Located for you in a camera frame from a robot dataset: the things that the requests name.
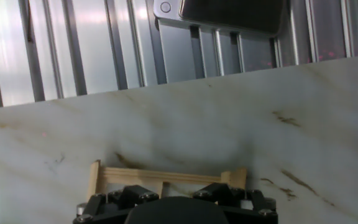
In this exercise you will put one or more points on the white marble pattern board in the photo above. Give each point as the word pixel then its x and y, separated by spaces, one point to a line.
pixel 197 124

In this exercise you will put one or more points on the silver digital scale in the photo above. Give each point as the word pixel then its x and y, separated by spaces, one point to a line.
pixel 228 12

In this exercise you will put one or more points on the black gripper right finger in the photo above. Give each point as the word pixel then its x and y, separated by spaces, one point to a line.
pixel 253 205

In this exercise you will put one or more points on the miniature wooden sliding window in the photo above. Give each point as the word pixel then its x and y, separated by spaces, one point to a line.
pixel 135 175

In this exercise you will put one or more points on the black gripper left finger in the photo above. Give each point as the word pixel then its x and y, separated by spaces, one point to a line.
pixel 95 208

